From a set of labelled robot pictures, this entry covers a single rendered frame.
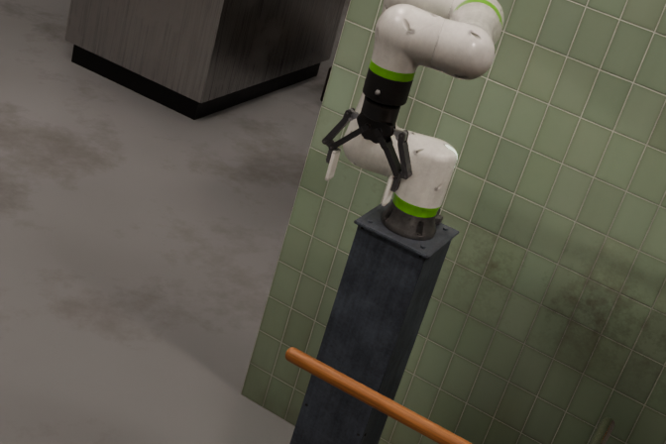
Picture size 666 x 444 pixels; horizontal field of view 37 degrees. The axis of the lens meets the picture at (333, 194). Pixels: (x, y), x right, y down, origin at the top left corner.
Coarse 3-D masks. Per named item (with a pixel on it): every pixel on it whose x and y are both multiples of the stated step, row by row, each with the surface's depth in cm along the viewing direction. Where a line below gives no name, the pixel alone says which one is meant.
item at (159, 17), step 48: (96, 0) 603; (144, 0) 587; (192, 0) 572; (240, 0) 579; (288, 0) 633; (336, 0) 697; (96, 48) 613; (144, 48) 597; (192, 48) 581; (240, 48) 603; (288, 48) 662; (192, 96) 590; (240, 96) 640
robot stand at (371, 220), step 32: (352, 256) 263; (384, 256) 259; (416, 256) 254; (352, 288) 266; (384, 288) 261; (416, 288) 259; (352, 320) 269; (384, 320) 264; (416, 320) 275; (320, 352) 276; (352, 352) 272; (384, 352) 267; (320, 384) 279; (384, 384) 273; (320, 416) 283; (352, 416) 277; (384, 416) 291
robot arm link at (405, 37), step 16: (384, 16) 193; (400, 16) 191; (416, 16) 191; (432, 16) 192; (384, 32) 192; (400, 32) 190; (416, 32) 190; (432, 32) 190; (384, 48) 193; (400, 48) 192; (416, 48) 191; (432, 48) 191; (384, 64) 195; (400, 64) 194; (416, 64) 195; (400, 80) 196
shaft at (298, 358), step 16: (288, 352) 198; (304, 368) 197; (320, 368) 196; (336, 384) 194; (352, 384) 194; (368, 400) 192; (384, 400) 191; (400, 416) 190; (416, 416) 189; (432, 432) 188; (448, 432) 187
